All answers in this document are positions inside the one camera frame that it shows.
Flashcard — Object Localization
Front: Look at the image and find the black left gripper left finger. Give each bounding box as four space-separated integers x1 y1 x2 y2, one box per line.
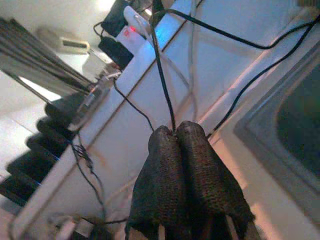
124 124 192 240

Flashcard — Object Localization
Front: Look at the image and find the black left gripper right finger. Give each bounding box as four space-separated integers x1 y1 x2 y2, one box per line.
176 120 256 240

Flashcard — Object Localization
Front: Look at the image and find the clear plastic plug adapter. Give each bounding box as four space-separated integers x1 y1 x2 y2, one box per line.
67 82 112 132

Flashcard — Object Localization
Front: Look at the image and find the stainless steel sink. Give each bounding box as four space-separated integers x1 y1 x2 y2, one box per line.
233 42 320 221

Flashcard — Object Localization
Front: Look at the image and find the white plug adapter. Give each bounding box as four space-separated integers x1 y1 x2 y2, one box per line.
82 48 113 83

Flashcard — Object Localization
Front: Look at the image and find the black plug-in charger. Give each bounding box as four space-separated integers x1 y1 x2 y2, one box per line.
98 36 135 69
101 0 132 38

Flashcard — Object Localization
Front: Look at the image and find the white power strip red light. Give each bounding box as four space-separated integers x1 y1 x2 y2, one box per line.
116 5 157 60

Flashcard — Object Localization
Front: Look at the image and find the grey slatted metal rack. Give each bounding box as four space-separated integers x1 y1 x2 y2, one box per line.
0 17 97 101

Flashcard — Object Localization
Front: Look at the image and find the thin black cable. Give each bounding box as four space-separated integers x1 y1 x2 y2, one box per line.
69 134 130 226
112 79 155 133

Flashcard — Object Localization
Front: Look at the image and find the white cable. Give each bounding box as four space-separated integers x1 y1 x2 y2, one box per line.
159 0 201 121

